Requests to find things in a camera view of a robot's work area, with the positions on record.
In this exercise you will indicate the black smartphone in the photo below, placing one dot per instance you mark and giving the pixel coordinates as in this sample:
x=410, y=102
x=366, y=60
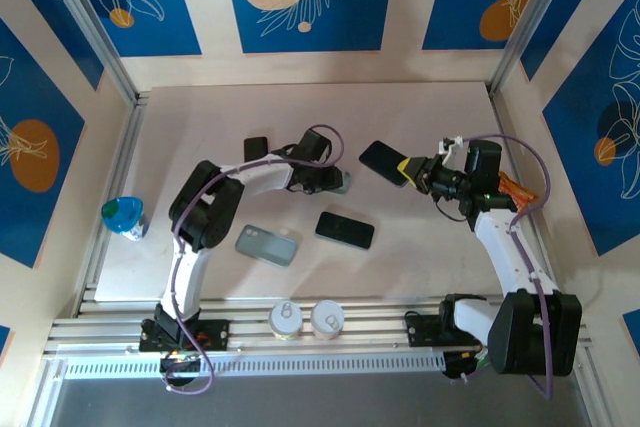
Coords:
x=345, y=230
x=381, y=161
x=256, y=148

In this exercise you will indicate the teal translucent phone case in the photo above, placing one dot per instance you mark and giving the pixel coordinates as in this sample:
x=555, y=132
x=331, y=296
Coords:
x=267, y=247

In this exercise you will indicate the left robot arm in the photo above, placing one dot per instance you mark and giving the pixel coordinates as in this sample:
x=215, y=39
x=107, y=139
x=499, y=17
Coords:
x=205, y=207

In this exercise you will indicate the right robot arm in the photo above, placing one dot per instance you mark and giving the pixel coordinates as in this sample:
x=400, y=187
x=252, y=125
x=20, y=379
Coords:
x=535, y=337

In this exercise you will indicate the orange snack bag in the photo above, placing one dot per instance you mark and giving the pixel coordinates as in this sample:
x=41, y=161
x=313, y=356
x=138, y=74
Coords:
x=520, y=192

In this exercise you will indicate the tin can pink label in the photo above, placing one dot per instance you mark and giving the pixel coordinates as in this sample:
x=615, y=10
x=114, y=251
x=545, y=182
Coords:
x=327, y=319

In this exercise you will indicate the tin can yellow label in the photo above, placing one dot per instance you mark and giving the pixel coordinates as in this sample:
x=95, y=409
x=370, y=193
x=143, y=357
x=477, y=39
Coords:
x=286, y=319

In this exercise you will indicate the aluminium rail base frame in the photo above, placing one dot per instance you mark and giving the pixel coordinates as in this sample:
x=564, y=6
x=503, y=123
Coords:
x=375, y=322

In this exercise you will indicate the aluminium frame post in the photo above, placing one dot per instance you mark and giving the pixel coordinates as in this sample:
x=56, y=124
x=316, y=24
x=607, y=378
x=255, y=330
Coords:
x=90, y=22
x=531, y=22

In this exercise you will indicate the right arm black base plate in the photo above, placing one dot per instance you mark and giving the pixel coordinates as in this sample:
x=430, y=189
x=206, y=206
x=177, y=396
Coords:
x=417, y=332

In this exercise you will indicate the aluminium side rail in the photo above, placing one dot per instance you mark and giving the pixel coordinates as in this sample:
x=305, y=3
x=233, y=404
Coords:
x=131, y=137

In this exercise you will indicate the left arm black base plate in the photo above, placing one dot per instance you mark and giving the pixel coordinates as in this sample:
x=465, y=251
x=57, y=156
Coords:
x=215, y=334

